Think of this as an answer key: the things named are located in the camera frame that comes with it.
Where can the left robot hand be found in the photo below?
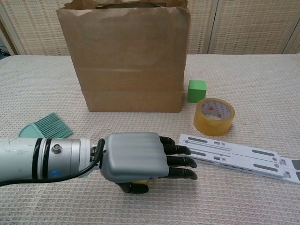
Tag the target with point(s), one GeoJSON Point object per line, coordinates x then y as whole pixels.
{"type": "Point", "coordinates": [133, 154]}

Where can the yellow pear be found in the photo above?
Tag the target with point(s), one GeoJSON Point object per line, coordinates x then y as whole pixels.
{"type": "Point", "coordinates": [140, 182]}

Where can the brown paper bag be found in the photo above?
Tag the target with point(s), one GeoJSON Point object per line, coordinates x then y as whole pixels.
{"type": "Point", "coordinates": [129, 70]}

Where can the green cube block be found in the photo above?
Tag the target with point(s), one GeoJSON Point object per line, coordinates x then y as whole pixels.
{"type": "Point", "coordinates": [197, 91]}

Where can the clear packing tape roll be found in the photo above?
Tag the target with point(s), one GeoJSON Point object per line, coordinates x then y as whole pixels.
{"type": "Point", "coordinates": [211, 127]}

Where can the teal plastic comb brush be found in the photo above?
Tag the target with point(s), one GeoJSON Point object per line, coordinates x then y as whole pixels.
{"type": "Point", "coordinates": [51, 126]}

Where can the white folded laptop stand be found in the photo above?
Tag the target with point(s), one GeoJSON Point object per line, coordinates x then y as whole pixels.
{"type": "Point", "coordinates": [234, 152]}

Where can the beige woven tablecloth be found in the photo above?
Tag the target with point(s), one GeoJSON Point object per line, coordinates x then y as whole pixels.
{"type": "Point", "coordinates": [246, 82]}

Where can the woven folding screen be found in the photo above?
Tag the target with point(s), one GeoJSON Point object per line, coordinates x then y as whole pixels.
{"type": "Point", "coordinates": [246, 23]}

